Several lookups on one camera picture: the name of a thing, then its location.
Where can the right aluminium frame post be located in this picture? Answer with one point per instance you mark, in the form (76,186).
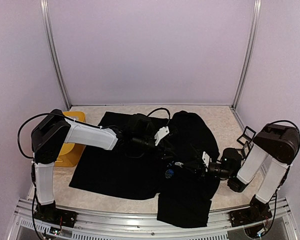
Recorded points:
(248,53)

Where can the black brooch box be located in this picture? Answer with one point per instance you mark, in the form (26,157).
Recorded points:
(246,135)
(246,149)

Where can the front aluminium rail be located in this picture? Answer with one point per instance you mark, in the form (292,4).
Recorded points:
(102,225)

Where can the near black brooch box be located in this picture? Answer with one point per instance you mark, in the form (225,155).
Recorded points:
(246,149)

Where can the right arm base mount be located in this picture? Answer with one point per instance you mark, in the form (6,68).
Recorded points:
(256,211)

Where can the left aluminium frame post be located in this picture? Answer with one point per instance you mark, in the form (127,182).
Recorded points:
(44,6)

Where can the far black brooch box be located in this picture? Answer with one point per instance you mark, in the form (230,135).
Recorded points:
(246,135)

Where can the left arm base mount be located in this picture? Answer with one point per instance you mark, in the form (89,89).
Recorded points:
(51,214)

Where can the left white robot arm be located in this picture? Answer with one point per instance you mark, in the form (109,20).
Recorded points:
(57,129)

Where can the aluminium frame post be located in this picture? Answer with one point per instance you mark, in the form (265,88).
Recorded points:
(248,53)
(44,6)

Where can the round white brooch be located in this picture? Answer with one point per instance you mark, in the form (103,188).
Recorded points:
(179,164)

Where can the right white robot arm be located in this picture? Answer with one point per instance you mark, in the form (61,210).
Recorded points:
(278,140)

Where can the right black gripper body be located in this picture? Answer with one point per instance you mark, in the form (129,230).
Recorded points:
(224,173)

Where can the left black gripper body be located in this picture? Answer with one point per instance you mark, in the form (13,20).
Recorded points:
(139,143)

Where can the black t-shirt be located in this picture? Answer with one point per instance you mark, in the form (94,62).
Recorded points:
(183,201)

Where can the green blue round brooch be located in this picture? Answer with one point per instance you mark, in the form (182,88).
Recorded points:
(169,173)

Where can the yellow plastic basket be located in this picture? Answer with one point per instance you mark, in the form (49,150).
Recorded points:
(70,153)

